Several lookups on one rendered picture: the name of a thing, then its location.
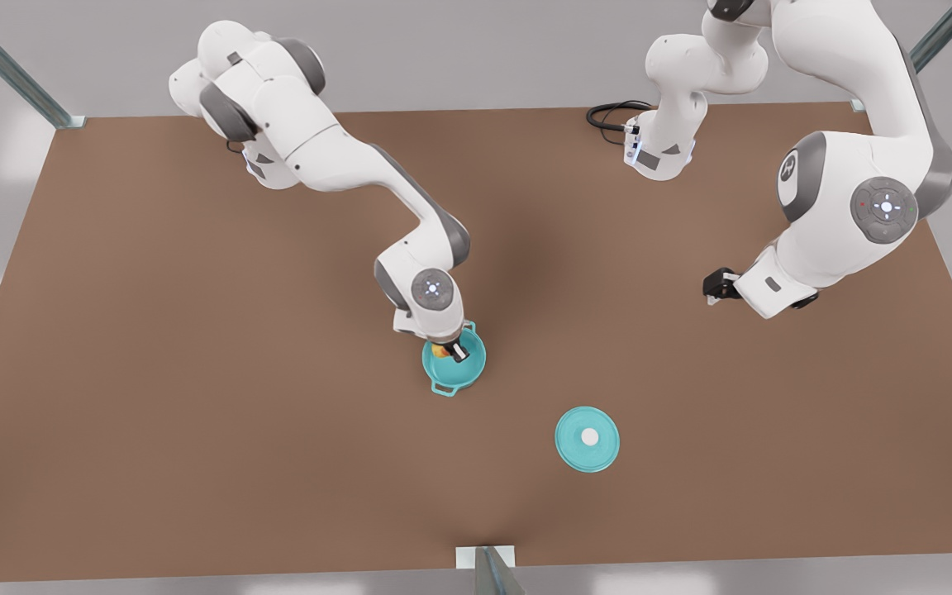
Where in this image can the teal pot lid white knob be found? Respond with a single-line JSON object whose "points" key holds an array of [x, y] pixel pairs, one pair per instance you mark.
{"points": [[587, 439]]}

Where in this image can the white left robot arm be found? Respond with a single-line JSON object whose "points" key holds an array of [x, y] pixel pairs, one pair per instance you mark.
{"points": [[853, 124]]}

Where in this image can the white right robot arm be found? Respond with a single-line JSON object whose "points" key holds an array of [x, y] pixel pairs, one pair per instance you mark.
{"points": [[321, 157]]}

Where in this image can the silver frame post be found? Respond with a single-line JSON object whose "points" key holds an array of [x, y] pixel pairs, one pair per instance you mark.
{"points": [[9, 68], [488, 570], [930, 41]]}

